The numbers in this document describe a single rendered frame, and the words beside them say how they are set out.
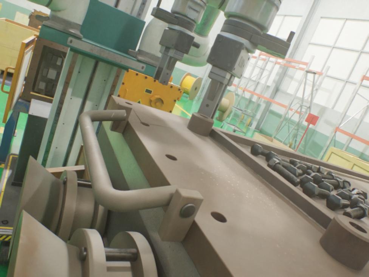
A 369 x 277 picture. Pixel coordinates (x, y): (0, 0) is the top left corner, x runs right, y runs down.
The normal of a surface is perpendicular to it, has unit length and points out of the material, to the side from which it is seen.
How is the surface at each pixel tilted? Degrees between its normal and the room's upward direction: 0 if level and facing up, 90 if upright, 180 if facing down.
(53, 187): 37
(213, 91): 120
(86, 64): 90
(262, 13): 90
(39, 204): 56
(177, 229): 90
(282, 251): 0
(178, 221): 90
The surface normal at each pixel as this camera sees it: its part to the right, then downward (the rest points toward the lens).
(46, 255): 0.83, -0.56
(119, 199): 0.14, -0.39
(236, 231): 0.38, -0.90
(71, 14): 0.51, 0.52
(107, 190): -0.01, -0.82
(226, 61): -0.31, 0.11
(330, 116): -0.83, -0.22
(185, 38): 0.37, 0.37
